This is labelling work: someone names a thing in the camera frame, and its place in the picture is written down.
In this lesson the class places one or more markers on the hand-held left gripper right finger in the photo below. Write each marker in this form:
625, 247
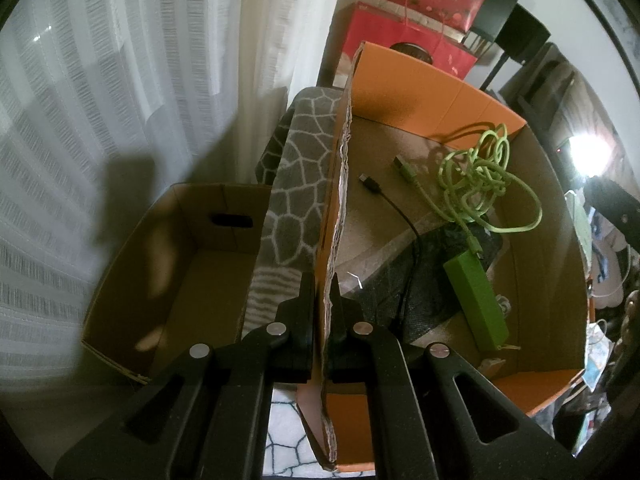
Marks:
338, 310

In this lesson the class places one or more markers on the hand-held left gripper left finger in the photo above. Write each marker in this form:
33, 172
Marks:
306, 310

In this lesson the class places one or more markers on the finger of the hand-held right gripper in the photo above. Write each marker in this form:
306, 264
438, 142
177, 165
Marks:
617, 215

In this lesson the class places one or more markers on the black mesh bag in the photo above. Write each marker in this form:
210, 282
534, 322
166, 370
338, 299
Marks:
431, 306

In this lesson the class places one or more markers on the green power bank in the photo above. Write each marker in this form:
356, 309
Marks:
476, 300

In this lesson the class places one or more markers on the orange cardboard box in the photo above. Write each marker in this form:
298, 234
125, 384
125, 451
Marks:
425, 100

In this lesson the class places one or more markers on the brown cardboard box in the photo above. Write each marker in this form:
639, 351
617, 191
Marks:
200, 280

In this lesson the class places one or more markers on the grey white patterned blanket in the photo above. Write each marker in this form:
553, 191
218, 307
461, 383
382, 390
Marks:
295, 185

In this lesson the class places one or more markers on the dark flat monitor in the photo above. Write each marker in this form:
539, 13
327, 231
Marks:
555, 95

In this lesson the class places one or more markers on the blue white packet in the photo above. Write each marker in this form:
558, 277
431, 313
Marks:
598, 365

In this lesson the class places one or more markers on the white drape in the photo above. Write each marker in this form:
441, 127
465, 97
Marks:
280, 25

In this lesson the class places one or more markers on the white sheer curtain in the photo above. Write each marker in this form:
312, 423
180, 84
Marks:
85, 110

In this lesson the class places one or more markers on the framed wall picture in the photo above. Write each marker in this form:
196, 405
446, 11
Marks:
612, 5

